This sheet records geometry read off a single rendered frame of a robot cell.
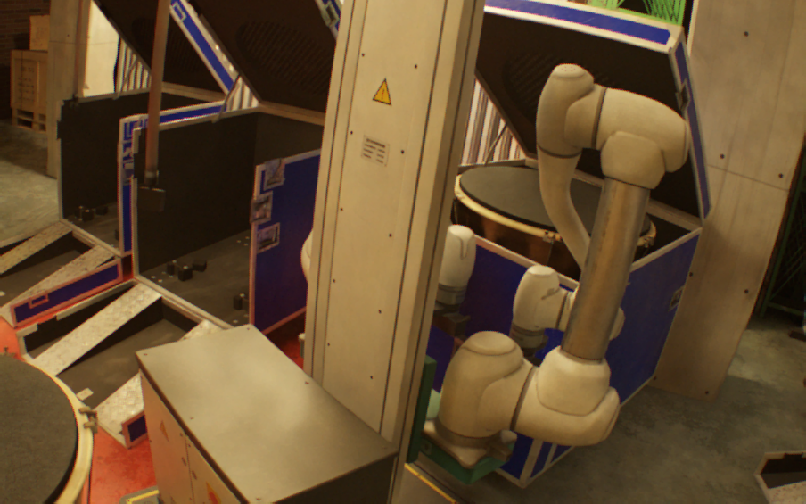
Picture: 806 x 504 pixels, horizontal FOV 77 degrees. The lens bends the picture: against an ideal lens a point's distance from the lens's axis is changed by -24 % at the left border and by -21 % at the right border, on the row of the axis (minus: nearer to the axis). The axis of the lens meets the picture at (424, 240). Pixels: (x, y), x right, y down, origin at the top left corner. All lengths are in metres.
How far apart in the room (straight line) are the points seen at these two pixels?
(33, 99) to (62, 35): 2.31
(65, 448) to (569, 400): 1.03
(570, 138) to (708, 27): 1.81
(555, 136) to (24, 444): 1.25
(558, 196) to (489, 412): 0.48
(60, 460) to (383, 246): 0.80
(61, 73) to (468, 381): 4.64
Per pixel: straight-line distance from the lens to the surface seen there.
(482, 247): 2.00
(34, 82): 7.57
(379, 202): 1.24
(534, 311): 1.58
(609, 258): 1.24
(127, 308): 3.11
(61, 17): 5.43
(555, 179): 1.34
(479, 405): 1.34
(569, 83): 1.22
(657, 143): 1.21
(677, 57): 1.97
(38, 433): 1.32
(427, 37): 1.13
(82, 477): 1.24
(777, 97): 3.01
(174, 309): 3.11
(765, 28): 3.00
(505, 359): 1.31
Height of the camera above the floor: 1.64
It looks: 21 degrees down
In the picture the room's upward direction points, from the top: 9 degrees clockwise
